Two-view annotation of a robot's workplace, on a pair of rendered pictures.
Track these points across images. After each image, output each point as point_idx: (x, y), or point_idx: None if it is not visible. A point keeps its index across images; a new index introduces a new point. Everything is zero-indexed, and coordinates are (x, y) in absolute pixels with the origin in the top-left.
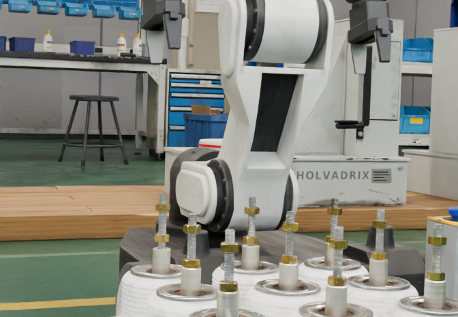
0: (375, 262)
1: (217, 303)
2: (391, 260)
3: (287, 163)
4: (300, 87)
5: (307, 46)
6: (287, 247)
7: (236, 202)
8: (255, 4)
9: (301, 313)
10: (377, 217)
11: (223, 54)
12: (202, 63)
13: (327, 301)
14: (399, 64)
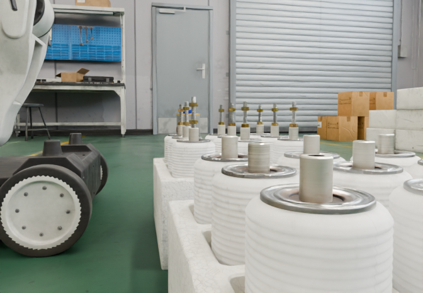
0: (224, 125)
1: (295, 132)
2: (92, 148)
3: (23, 101)
4: (38, 53)
5: (48, 28)
6: (233, 119)
7: (1, 128)
8: None
9: (279, 137)
10: (221, 107)
11: (11, 22)
12: None
13: (276, 132)
14: None
